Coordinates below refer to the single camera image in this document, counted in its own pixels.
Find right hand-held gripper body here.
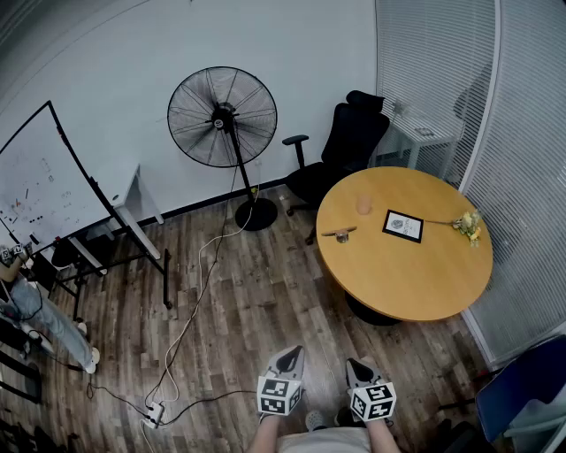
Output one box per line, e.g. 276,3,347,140
349,363,398,424

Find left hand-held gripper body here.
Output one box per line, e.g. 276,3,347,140
256,351,305,417

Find person's left forearm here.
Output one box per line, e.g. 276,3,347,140
247,413,282,453

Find person's right forearm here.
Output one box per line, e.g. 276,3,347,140
365,418,402,453

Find person's left shoe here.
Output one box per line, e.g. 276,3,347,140
305,410,328,433

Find person's beige shirt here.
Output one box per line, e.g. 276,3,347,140
276,426,372,453

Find round wooden table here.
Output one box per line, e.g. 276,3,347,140
315,166,494,327

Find white power strip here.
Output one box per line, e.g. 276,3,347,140
143,401,165,429

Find black framed leaf picture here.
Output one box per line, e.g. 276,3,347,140
381,209,425,244

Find blue chair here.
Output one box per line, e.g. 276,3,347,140
475,334,566,443

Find yellow flower bouquet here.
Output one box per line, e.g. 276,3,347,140
424,208,483,248

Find white desk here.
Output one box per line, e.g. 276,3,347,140
68,164,165,275

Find black office chair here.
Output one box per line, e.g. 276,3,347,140
281,89,391,247

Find white side table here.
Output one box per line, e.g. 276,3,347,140
375,119,465,178

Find white window blinds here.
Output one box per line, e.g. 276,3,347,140
375,0,501,187
459,0,566,364

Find black standing fan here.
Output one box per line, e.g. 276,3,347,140
166,65,279,233

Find whiteboard on black stand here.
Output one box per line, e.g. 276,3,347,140
0,100,173,322

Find white cable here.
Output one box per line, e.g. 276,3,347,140
139,167,263,443

